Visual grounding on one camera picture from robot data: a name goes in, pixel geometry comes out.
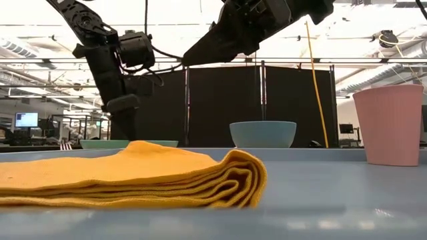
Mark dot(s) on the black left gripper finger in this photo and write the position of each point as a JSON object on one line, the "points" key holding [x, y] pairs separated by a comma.
{"points": [[126, 125]]}

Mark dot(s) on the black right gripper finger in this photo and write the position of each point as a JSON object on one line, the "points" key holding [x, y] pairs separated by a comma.
{"points": [[213, 50]]}

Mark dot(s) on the teal plate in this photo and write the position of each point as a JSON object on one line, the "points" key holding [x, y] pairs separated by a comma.
{"points": [[100, 144]]}

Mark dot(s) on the yellow cloth napkin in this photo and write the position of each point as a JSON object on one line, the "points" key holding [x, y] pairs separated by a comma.
{"points": [[133, 173]]}

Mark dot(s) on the light blue bowl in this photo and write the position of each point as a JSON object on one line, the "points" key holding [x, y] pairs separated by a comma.
{"points": [[263, 135]]}

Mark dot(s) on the pink ribbed cup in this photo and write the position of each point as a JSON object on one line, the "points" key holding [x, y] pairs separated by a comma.
{"points": [[388, 126]]}

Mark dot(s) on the blue plastic tray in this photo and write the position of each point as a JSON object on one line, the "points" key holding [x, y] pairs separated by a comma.
{"points": [[333, 193]]}

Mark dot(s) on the black partition screen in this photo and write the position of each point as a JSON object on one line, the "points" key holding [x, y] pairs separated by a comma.
{"points": [[220, 100]]}

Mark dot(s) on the background robot workstation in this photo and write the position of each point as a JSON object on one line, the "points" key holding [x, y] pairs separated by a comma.
{"points": [[71, 131]]}

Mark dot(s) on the lit computer monitor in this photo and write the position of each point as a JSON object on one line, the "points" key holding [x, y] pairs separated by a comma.
{"points": [[26, 120]]}

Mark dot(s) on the small dark monitor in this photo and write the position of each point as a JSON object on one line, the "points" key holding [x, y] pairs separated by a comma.
{"points": [[346, 128]]}

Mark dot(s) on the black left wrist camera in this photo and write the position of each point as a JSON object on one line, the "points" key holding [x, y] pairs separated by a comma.
{"points": [[136, 50]]}

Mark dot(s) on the long white ceiling rail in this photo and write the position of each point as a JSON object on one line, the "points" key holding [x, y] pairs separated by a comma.
{"points": [[350, 60]]}

